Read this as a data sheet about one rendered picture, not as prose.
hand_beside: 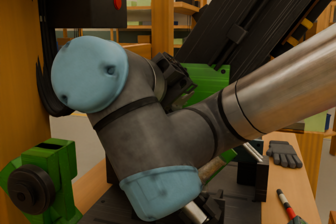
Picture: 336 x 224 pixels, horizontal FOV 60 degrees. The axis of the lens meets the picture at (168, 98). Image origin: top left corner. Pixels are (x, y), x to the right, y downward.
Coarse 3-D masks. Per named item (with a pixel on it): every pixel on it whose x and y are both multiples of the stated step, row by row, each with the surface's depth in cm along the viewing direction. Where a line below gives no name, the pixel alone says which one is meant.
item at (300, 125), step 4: (300, 120) 71; (292, 124) 71; (296, 124) 70; (300, 124) 70; (304, 124) 70; (280, 128) 72; (284, 128) 72; (288, 128) 71; (292, 128) 71; (296, 128) 70; (300, 128) 70; (288, 132) 72; (292, 132) 71; (296, 132) 71; (300, 132) 70
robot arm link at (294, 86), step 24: (312, 48) 28; (264, 72) 32; (288, 72) 29; (312, 72) 28; (216, 96) 36; (240, 96) 33; (264, 96) 31; (288, 96) 29; (312, 96) 28; (216, 120) 35; (240, 120) 33; (264, 120) 32; (288, 120) 31; (216, 144) 34; (240, 144) 37
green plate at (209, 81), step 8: (184, 64) 67; (192, 64) 66; (200, 64) 66; (224, 64) 64; (192, 72) 66; (200, 72) 65; (208, 72) 65; (216, 72) 64; (224, 72) 64; (192, 80) 66; (200, 80) 65; (208, 80) 65; (216, 80) 64; (224, 80) 64; (200, 88) 65; (208, 88) 65; (216, 88) 64; (192, 96) 66; (200, 96) 65; (208, 96) 65
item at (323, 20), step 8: (328, 8) 265; (320, 16) 269; (328, 16) 268; (320, 24) 269; (328, 24) 286; (312, 32) 289; (304, 40) 283; (272, 56) 389; (328, 120) 318; (328, 128) 323; (328, 136) 306
